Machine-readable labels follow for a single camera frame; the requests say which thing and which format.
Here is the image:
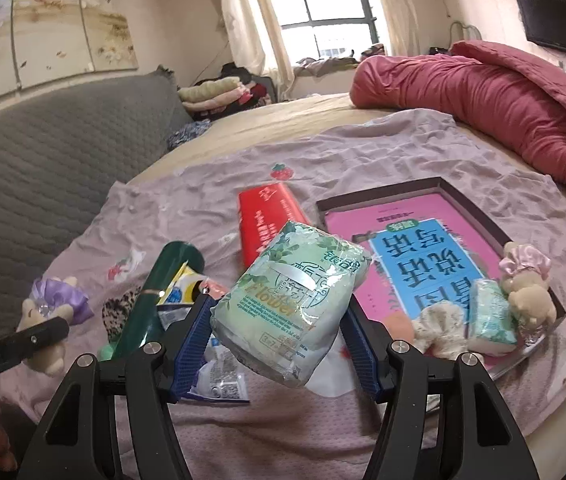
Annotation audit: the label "leopard print scrunchie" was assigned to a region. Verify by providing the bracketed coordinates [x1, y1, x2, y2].
[102, 286, 142, 344]

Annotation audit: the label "right cream curtain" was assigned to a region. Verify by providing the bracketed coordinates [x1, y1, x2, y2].
[380, 0, 420, 56]

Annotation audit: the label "folded blankets pile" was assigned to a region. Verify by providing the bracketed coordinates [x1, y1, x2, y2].
[178, 76, 271, 114]

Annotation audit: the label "pink red quilt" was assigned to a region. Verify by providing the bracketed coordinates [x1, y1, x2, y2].
[350, 40, 566, 184]

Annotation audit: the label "dark green cylinder bottle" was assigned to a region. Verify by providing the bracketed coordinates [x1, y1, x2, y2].
[112, 240, 205, 360]

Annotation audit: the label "yellow sachet packet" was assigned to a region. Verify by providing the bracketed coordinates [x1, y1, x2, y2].
[157, 263, 207, 307]

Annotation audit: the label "blossom wall painting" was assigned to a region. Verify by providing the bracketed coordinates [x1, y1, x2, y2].
[0, 0, 138, 97]

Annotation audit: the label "red tissue box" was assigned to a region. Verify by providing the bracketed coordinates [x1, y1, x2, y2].
[238, 183, 310, 268]

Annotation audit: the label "plush bunny purple bow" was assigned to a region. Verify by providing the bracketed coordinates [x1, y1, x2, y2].
[15, 275, 95, 378]

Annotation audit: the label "cream lace scrunchie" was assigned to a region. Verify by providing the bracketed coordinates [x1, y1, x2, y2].
[412, 300, 468, 361]

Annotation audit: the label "green flower tissue pack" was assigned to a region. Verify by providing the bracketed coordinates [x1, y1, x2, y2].
[210, 221, 372, 388]

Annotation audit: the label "plush bunny pink bow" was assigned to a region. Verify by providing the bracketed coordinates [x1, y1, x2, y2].
[499, 240, 557, 334]

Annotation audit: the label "clothes on window sill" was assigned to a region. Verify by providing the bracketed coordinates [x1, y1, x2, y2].
[292, 44, 386, 78]

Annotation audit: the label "beige makeup sponge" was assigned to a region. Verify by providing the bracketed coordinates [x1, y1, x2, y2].
[383, 312, 414, 344]

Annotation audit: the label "blue white plastic pouch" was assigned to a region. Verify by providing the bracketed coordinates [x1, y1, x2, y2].
[156, 296, 249, 404]

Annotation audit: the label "pink book in tray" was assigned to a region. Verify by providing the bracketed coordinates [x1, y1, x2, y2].
[314, 175, 566, 380]

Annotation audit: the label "window with dark frame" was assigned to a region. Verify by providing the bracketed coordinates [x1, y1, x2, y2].
[271, 0, 379, 65]

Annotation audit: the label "wall mounted black television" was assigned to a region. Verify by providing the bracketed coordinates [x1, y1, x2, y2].
[516, 0, 566, 53]

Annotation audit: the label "left cream curtain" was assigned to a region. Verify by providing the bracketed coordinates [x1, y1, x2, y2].
[221, 0, 295, 100]

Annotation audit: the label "dark floral cloth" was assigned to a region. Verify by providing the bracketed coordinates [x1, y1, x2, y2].
[167, 119, 211, 152]

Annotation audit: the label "cream curtain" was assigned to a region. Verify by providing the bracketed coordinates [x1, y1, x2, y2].
[380, 0, 420, 56]
[221, 0, 295, 100]

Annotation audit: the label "grey quilted headboard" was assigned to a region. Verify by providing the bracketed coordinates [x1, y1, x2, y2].
[0, 67, 191, 338]

